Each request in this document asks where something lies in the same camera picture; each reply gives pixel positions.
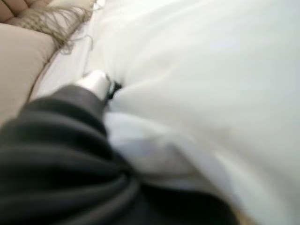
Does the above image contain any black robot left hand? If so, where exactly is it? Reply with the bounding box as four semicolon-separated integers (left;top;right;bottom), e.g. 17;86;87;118
0;70;238;225

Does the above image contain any white duvet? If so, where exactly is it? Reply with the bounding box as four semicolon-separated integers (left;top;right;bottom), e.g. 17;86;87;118
82;0;300;225

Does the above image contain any white bed sheet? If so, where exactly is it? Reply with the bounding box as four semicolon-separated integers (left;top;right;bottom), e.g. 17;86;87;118
32;14;111;95

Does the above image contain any large beige pillow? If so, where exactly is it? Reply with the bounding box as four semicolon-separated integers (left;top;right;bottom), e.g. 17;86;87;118
0;22;56;128

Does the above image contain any fringed knit cushion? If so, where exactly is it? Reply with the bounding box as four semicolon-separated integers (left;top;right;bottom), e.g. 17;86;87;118
14;4;95;55

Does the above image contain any tufted upholstered headboard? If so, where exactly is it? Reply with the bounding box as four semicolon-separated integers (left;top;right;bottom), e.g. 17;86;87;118
0;0;31;24

